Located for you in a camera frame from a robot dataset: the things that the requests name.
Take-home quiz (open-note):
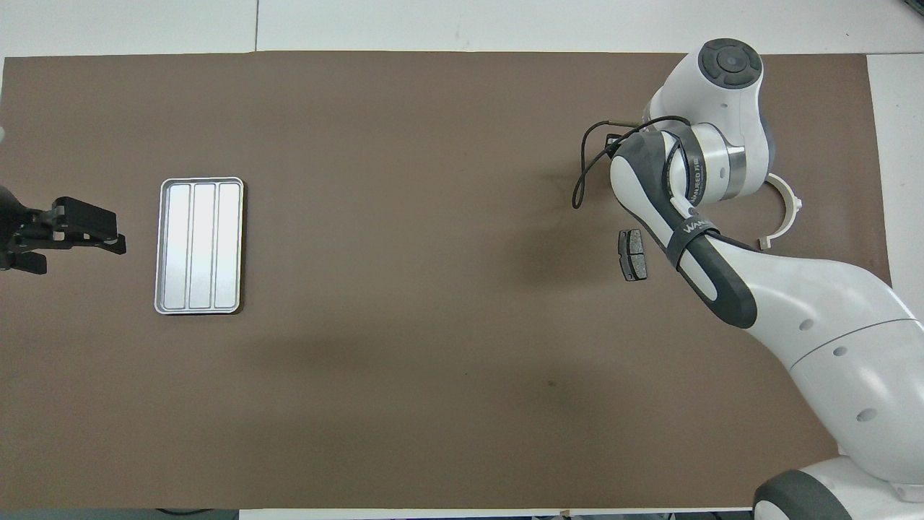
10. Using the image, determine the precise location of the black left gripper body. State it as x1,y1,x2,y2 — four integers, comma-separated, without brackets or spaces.
0,186,57,254

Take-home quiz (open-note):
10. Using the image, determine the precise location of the white semicircular bracket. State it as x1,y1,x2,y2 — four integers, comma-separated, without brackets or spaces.
756,173,803,252

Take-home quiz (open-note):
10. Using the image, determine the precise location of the small dark brake pad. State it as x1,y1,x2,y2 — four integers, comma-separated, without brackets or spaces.
618,229,648,282

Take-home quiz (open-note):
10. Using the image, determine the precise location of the silver metal tray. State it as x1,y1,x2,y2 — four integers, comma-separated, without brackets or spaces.
154,177,245,316

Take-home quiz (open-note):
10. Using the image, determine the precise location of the black printed velcro strap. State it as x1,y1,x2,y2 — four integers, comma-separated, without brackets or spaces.
664,215,720,272
675,126,707,210

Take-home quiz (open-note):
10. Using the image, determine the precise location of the brown table mat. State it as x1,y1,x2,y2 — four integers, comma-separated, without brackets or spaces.
0,51,918,510

